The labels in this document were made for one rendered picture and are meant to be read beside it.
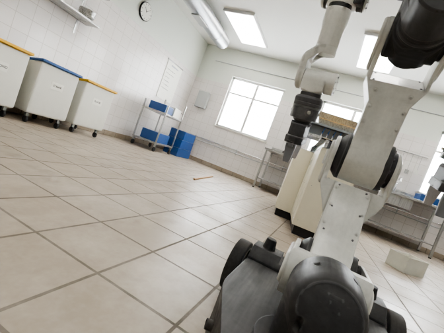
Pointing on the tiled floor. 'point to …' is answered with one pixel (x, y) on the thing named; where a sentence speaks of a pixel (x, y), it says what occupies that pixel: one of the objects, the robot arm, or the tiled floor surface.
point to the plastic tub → (406, 263)
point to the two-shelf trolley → (156, 127)
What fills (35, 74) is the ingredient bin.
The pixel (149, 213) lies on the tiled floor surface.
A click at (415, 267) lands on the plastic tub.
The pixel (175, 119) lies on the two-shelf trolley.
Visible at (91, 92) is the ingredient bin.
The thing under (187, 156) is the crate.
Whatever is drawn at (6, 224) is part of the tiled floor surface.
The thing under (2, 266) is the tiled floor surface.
